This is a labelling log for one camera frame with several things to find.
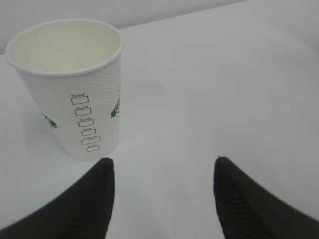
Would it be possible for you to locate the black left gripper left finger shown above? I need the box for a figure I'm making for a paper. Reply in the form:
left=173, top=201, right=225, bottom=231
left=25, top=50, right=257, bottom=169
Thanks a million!
left=0, top=158, right=115, bottom=239

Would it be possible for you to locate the white paper cup green logo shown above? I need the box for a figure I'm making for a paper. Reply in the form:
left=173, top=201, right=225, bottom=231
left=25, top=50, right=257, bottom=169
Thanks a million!
left=5, top=19, right=123, bottom=161

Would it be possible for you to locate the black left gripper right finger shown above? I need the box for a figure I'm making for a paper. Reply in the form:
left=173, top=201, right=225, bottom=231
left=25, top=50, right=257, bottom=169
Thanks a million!
left=213, top=157, right=319, bottom=239

